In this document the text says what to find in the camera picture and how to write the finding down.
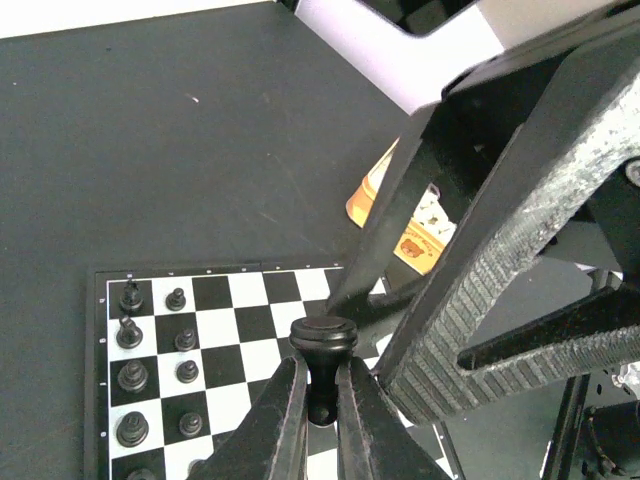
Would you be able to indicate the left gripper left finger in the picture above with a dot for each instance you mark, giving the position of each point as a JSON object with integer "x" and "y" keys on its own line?
{"x": 271, "y": 441}

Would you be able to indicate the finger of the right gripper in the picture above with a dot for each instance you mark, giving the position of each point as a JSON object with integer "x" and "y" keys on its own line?
{"x": 551, "y": 166}
{"x": 409, "y": 173}

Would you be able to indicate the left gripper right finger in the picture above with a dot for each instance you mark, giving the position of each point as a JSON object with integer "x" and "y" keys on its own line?
{"x": 372, "y": 441}

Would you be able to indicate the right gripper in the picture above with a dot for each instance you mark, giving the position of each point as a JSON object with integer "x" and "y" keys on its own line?
{"x": 493, "y": 102}

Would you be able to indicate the black pawn chess piece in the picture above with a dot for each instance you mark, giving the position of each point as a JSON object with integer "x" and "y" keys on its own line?
{"x": 185, "y": 340}
{"x": 175, "y": 300}
{"x": 196, "y": 467}
{"x": 190, "y": 424}
{"x": 187, "y": 371}
{"x": 324, "y": 342}

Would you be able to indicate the black rook chess piece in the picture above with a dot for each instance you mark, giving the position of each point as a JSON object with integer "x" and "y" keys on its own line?
{"x": 131, "y": 299}

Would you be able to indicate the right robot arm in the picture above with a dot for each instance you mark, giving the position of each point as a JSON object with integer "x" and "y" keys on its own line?
{"x": 414, "y": 71}

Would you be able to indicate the white chess pieces pile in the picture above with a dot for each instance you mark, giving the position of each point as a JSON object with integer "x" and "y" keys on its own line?
{"x": 432, "y": 217}

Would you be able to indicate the orange metal tin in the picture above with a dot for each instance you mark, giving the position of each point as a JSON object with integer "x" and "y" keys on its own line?
{"x": 415, "y": 247}

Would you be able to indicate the black and white chessboard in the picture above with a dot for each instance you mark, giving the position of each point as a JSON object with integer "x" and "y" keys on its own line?
{"x": 242, "y": 316}

